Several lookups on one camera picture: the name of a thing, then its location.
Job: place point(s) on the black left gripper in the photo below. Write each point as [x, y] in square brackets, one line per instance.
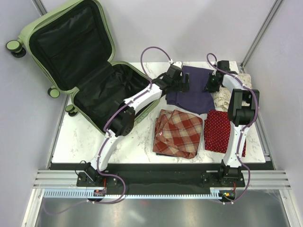
[182, 87]

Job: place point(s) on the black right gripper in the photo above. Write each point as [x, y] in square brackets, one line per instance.
[209, 88]

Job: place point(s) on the cream printed garment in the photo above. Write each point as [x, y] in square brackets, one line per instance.
[225, 100]

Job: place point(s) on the purple garment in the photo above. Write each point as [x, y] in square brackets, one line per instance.
[196, 100]

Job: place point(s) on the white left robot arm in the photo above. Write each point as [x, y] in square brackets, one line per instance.
[121, 120]

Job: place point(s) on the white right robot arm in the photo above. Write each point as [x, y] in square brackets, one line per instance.
[242, 113]

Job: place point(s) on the red polka dot cloth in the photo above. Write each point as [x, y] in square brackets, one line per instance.
[217, 131]

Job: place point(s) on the red plaid folded shirt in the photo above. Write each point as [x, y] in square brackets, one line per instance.
[177, 134]

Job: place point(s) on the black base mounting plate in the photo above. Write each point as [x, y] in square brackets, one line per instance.
[160, 178]

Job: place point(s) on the green hard-shell suitcase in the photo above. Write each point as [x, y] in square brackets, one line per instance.
[73, 47]

